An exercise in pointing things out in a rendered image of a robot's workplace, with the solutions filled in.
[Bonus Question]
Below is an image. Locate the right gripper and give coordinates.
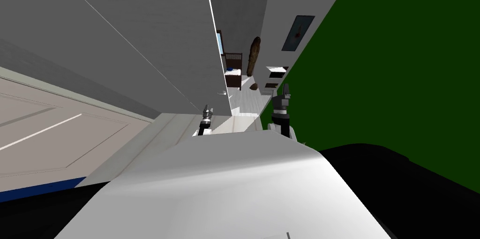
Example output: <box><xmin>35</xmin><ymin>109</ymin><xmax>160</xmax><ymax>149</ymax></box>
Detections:
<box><xmin>271</xmin><ymin>83</ymin><xmax>292</xmax><ymax>112</ymax></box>

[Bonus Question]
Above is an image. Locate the dark wooden bed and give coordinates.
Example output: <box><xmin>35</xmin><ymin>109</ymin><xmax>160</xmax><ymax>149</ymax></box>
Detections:
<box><xmin>224</xmin><ymin>52</ymin><xmax>244</xmax><ymax>91</ymax></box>

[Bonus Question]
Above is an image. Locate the blue window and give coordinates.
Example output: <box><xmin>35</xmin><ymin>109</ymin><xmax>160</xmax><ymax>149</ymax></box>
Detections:
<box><xmin>216</xmin><ymin>30</ymin><xmax>225</xmax><ymax>57</ymax></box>

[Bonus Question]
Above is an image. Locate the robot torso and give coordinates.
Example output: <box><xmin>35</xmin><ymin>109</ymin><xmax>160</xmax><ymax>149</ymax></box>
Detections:
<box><xmin>54</xmin><ymin>129</ymin><xmax>393</xmax><ymax>239</ymax></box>

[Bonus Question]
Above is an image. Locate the grey door leaf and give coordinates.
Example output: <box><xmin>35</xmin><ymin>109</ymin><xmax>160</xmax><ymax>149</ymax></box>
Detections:
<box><xmin>0</xmin><ymin>0</ymin><xmax>233</xmax><ymax>120</ymax></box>

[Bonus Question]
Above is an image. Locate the beige panelled door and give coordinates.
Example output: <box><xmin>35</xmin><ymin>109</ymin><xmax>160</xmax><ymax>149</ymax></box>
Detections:
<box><xmin>0</xmin><ymin>66</ymin><xmax>154</xmax><ymax>193</ymax></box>

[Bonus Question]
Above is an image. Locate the white wall shelf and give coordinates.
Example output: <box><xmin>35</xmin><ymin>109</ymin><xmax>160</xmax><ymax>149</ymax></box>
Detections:
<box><xmin>264</xmin><ymin>65</ymin><xmax>290</xmax><ymax>90</ymax></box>

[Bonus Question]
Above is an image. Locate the dark framed wall picture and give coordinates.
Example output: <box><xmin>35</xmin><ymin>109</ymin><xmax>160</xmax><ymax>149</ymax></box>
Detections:
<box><xmin>281</xmin><ymin>15</ymin><xmax>316</xmax><ymax>52</ymax></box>

